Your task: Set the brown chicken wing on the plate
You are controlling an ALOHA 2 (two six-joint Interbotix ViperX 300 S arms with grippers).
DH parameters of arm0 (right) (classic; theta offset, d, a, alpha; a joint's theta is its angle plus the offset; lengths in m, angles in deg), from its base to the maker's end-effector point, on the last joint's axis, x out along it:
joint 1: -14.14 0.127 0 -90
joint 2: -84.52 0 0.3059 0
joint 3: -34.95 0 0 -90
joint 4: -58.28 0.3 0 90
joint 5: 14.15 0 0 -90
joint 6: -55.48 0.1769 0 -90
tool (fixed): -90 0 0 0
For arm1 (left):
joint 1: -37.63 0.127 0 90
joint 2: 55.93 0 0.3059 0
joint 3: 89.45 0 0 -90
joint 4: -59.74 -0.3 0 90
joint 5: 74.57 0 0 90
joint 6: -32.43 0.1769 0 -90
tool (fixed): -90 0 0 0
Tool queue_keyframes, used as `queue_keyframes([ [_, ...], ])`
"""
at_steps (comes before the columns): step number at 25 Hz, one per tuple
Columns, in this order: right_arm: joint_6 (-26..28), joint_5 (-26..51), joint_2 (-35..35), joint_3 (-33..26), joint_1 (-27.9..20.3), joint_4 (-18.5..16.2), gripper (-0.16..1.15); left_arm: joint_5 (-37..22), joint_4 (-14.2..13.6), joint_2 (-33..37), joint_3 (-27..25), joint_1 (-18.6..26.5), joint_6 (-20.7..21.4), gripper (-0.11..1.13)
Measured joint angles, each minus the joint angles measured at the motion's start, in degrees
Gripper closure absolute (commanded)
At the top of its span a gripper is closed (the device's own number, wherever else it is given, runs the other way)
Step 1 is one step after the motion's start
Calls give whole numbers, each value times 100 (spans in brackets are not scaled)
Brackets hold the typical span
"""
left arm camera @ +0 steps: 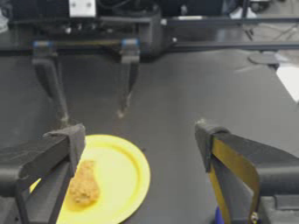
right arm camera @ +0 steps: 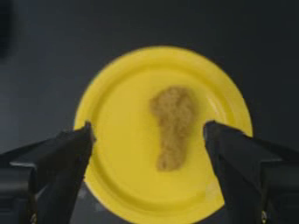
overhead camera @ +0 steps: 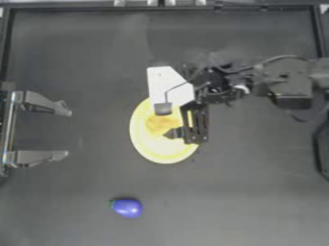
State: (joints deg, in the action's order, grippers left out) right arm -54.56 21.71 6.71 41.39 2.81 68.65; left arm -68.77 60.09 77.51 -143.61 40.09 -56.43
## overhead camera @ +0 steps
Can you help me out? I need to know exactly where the brown toy chicken wing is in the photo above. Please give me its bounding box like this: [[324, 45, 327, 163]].
[[146, 113, 184, 135]]

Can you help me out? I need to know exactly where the yellow plate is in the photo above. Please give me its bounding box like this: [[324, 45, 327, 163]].
[[129, 97, 201, 165]]

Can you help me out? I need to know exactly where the blue toy eggplant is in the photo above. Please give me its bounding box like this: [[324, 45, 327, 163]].
[[109, 197, 145, 219]]

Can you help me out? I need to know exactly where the dark wrist camera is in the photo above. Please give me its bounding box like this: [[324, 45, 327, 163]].
[[153, 101, 174, 116]]

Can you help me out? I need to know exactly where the thin camera cable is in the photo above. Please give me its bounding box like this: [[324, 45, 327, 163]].
[[164, 80, 192, 104]]

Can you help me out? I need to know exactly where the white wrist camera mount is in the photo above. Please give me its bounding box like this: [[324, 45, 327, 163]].
[[148, 65, 197, 111]]

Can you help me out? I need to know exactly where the black aluminium frame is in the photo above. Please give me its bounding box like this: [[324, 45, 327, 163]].
[[0, 0, 329, 181]]

